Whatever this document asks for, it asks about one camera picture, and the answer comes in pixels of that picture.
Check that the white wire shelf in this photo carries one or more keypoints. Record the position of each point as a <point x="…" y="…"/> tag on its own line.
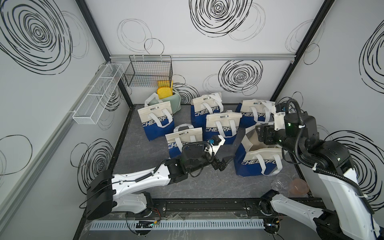
<point x="97" y="98"/>

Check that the pink plastic cup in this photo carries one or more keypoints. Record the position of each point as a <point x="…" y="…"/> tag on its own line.
<point x="298" y="188"/>

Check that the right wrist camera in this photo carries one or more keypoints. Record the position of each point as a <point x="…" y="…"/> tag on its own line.
<point x="279" y="115"/>

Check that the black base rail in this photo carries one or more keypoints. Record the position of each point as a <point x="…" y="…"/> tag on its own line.
<point x="249" y="206"/>

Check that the takeout bag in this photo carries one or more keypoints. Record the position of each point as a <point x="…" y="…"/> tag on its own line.
<point x="157" y="120"/>
<point x="255" y="158"/>
<point x="254" y="112"/>
<point x="203" y="106"/>
<point x="182" y="135"/>
<point x="223" y="124"/>

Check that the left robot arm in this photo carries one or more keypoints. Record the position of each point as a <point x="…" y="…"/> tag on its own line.
<point x="127" y="193"/>

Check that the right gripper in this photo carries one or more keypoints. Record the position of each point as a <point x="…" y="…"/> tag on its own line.
<point x="266" y="130"/>

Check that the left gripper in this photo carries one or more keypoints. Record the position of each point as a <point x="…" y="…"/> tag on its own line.
<point x="221" y="165"/>

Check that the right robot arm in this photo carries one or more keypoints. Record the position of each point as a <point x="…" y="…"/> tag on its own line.
<point x="296" y="132"/>

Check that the grey cable duct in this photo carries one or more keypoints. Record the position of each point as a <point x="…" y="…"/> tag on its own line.
<point x="167" y="225"/>

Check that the black wire basket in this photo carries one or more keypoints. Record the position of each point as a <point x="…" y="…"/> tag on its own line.
<point x="149" y="71"/>

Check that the clear plastic cup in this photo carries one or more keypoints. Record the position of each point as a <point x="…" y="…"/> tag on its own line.
<point x="282" y="183"/>

